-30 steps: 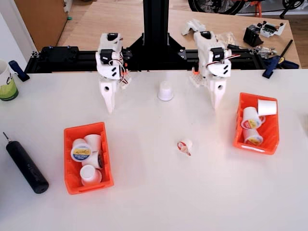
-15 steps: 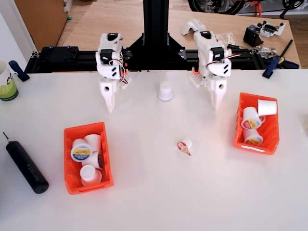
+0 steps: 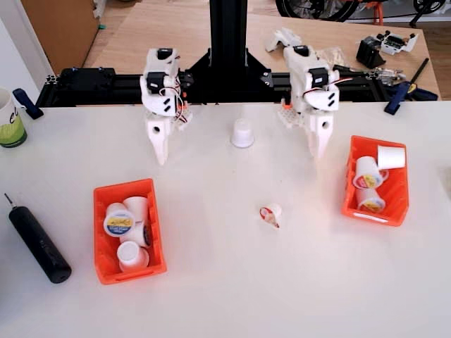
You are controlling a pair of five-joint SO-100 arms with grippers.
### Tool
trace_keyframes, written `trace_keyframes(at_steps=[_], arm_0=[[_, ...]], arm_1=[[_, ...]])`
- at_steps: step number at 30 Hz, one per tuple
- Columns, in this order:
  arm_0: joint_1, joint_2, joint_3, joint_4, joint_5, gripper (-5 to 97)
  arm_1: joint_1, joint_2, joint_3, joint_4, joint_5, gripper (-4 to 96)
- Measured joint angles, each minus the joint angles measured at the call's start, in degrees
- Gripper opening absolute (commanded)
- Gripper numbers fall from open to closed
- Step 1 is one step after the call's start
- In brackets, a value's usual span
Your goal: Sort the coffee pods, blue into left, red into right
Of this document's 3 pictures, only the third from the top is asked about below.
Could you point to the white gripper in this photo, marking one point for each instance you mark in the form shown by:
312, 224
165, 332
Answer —
157, 133
321, 129

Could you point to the blue lid coffee pod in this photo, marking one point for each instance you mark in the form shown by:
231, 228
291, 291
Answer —
139, 207
118, 222

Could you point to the red lid coffee pod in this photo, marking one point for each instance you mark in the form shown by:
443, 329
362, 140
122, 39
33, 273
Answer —
137, 237
242, 134
368, 200

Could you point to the orange plastic storage bin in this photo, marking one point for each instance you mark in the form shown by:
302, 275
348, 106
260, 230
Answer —
102, 253

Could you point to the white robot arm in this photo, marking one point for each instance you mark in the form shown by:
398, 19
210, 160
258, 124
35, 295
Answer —
299, 70
153, 70

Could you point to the orange bin with white label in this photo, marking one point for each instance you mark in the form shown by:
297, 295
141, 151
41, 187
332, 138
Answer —
394, 197

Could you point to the blue bar clamp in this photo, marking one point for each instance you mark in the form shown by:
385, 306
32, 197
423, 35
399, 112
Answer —
396, 96

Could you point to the clear bag of screws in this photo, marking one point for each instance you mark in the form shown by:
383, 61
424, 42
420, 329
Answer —
333, 54

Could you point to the small clear parts bag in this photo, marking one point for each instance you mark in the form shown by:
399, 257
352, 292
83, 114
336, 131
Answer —
387, 75

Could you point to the black printed part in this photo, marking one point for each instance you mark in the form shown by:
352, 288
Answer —
368, 54

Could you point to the wooden table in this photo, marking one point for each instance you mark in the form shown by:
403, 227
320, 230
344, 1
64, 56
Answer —
116, 53

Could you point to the white printed robot part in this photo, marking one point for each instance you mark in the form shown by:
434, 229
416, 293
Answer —
280, 38

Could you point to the white part with circuit board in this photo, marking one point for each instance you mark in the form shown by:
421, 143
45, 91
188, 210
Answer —
405, 45

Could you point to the white and green mug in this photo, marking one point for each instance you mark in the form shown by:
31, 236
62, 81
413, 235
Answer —
12, 134

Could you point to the black electric screwdriver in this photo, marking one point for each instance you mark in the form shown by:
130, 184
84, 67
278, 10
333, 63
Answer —
38, 243

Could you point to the wooden cabinet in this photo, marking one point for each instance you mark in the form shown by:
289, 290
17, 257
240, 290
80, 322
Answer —
60, 31

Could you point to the black aluminium frame rail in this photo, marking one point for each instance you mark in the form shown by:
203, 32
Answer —
120, 88

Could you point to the black box on frame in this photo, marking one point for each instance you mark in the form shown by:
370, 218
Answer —
86, 82

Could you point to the black aluminium frame post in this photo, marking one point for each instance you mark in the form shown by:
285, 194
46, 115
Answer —
228, 28

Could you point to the orange stand post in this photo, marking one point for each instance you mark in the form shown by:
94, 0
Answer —
378, 12

